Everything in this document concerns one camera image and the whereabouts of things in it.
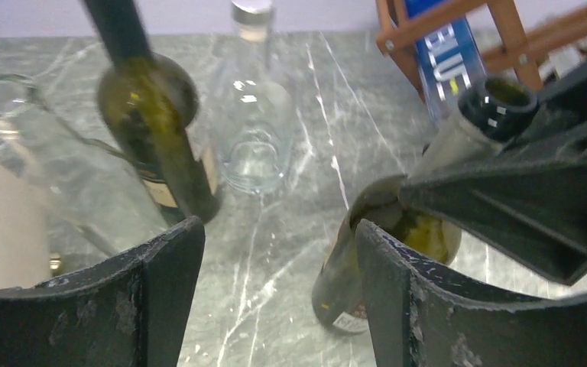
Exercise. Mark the clear glass bottle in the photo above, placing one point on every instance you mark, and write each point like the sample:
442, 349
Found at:
84, 181

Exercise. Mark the dark green labelled wine bottle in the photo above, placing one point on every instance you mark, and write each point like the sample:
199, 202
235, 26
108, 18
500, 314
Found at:
400, 213

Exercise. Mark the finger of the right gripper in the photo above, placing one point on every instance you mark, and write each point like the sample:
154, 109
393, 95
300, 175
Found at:
514, 173

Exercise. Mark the clear bottle silver cap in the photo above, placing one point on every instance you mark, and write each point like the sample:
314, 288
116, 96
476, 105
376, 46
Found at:
252, 104

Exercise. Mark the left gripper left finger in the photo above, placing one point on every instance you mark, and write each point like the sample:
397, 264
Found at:
129, 310

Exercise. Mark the dark green open wine bottle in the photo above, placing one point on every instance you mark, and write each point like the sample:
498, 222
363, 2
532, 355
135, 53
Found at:
149, 104

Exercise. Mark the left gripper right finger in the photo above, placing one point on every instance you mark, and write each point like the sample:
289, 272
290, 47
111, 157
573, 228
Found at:
423, 313

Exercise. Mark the cream and orange cylinder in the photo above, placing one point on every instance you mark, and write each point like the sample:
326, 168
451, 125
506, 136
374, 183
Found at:
24, 245

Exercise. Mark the blue square bottle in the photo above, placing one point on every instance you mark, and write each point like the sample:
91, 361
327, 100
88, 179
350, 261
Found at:
448, 63

